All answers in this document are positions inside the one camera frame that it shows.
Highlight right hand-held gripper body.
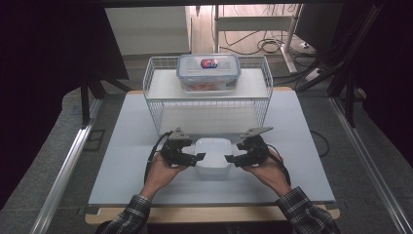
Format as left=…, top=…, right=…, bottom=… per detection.
left=237, top=126, right=271, bottom=168

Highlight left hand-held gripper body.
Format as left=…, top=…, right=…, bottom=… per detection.
left=161, top=127, right=196, bottom=169

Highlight white plastic container with lid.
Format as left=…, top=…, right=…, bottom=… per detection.
left=193, top=136, right=234, bottom=176

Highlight white wire basket rack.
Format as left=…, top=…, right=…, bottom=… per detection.
left=142, top=55, right=274, bottom=137

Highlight clear container with blue-rimmed lid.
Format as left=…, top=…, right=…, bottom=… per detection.
left=176, top=53, right=242, bottom=95

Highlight person's right hand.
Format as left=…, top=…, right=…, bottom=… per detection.
left=242, top=150, right=293, bottom=198

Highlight person's left hand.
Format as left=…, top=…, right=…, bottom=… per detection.
left=139, top=152, right=189, bottom=200

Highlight black floor grate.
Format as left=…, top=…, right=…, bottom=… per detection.
left=83, top=129, right=106, bottom=152

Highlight white power strip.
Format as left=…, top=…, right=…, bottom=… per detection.
left=304, top=67, right=323, bottom=83

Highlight black metal stand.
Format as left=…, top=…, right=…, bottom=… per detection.
left=293, top=3, right=386, bottom=129
left=80, top=67, right=132, bottom=129

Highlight white cabinet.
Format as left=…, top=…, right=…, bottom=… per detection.
left=104, top=5, right=193, bottom=57

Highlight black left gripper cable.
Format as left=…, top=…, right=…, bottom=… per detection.
left=143, top=131, right=173, bottom=184

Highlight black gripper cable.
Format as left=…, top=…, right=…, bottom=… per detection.
left=143, top=131, right=173, bottom=184
left=266, top=143, right=292, bottom=187

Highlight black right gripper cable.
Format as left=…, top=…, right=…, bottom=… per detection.
left=266, top=143, right=292, bottom=187

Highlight black loose cable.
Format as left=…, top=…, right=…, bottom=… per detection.
left=310, top=129, right=331, bottom=158

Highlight black floor cables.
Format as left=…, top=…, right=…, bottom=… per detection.
left=220, top=3, right=315, bottom=57

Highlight aluminium floor rail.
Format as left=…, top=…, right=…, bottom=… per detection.
left=29, top=97, right=104, bottom=234
left=328, top=97, right=413, bottom=234

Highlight white desk frame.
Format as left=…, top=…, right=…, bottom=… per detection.
left=212, top=3, right=305, bottom=74

